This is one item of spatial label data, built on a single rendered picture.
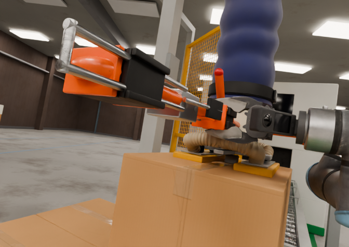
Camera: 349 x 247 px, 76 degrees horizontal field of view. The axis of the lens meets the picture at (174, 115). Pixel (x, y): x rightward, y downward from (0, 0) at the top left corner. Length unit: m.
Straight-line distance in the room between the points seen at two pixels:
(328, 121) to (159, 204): 0.40
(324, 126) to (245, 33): 0.41
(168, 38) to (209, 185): 1.97
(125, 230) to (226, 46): 0.63
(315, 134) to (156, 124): 1.79
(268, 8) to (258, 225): 0.64
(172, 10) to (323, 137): 2.15
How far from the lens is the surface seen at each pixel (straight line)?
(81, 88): 0.25
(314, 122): 0.50
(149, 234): 0.61
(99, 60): 0.22
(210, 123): 0.53
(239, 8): 0.83
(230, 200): 0.50
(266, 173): 0.63
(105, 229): 1.16
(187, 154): 0.69
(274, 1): 0.88
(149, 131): 2.19
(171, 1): 2.54
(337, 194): 0.55
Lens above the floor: 1.02
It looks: 4 degrees up
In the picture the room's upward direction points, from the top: 9 degrees clockwise
